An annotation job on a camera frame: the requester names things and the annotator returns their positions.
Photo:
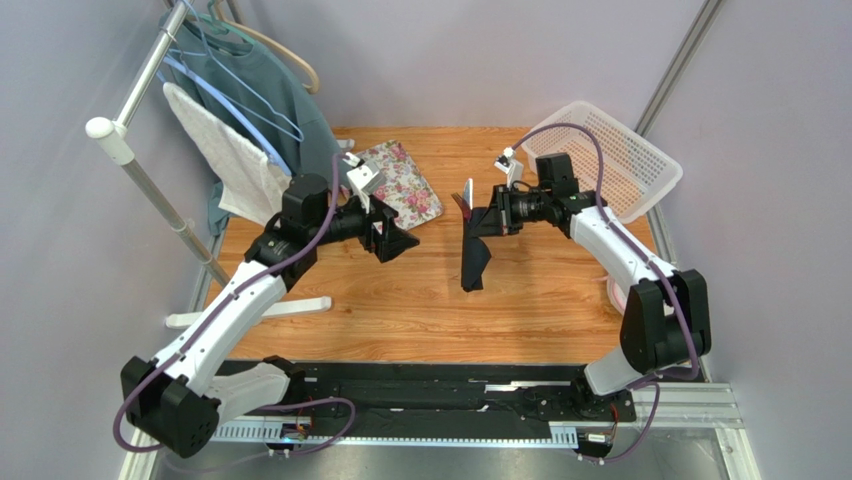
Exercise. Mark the black paper napkin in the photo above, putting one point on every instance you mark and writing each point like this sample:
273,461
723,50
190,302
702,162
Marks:
475,254

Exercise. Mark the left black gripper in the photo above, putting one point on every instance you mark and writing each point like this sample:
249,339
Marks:
394,240

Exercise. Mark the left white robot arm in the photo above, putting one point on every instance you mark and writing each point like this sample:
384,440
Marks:
179,398

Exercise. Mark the teal green shirt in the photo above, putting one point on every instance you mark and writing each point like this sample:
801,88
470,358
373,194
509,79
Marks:
256,78

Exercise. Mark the blue clothes hanger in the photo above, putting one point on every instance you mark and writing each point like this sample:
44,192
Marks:
237,110

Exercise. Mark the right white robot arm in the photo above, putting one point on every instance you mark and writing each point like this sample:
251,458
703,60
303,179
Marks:
665,326

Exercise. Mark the wooden clothes hanger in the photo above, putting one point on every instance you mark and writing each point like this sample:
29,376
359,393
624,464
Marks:
250,34

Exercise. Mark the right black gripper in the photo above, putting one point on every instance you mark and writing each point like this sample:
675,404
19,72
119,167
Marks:
497,211

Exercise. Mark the floral cloth mat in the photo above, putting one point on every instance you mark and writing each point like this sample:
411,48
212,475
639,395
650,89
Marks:
405,188

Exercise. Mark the green clothes hanger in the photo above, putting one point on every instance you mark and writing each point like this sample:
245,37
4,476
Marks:
220,26

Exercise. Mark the iridescent fork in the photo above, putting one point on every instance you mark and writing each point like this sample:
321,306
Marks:
463,205

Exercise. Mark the white plastic basket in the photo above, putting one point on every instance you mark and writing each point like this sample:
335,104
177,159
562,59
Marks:
637,174

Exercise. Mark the pink white round object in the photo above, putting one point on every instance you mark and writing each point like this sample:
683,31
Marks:
616,295

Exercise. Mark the white towel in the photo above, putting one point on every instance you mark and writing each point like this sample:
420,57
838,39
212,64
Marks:
252,184

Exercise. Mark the white clothes rack stand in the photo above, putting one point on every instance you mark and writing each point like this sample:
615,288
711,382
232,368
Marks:
110,134

